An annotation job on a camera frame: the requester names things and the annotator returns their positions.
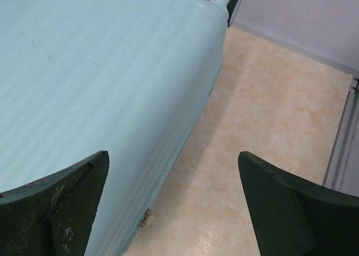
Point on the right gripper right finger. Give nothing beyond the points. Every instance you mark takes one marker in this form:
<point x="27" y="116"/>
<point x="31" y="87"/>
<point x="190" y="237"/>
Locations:
<point x="294" y="216"/>

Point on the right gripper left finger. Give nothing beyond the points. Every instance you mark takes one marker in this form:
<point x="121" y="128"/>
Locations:
<point x="54" y="215"/>

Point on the silver zipper pull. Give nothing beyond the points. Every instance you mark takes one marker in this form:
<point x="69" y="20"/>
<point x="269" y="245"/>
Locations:
<point x="148" y="218"/>

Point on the light blue hard-shell suitcase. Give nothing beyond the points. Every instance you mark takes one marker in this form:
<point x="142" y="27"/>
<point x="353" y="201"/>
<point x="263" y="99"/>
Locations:
<point x="129" y="77"/>

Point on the suitcase wheel on lid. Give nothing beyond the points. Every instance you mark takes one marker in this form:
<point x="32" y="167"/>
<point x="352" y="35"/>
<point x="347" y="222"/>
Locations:
<point x="232" y="8"/>

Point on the aluminium frame rail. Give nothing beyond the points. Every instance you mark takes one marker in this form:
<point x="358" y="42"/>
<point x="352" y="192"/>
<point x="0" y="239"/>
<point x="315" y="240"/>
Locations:
<point x="338" y="162"/>

